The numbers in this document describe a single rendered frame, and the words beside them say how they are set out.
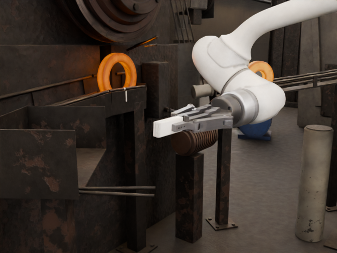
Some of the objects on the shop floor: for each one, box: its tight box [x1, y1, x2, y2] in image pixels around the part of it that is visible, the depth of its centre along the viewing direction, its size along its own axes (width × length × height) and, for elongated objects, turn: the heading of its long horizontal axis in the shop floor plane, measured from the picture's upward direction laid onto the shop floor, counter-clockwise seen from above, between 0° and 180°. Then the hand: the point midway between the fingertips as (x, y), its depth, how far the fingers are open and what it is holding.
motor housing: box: [171, 128, 218, 243], centre depth 165 cm, size 13×22×54 cm, turn 143°
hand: (168, 126), depth 72 cm, fingers closed
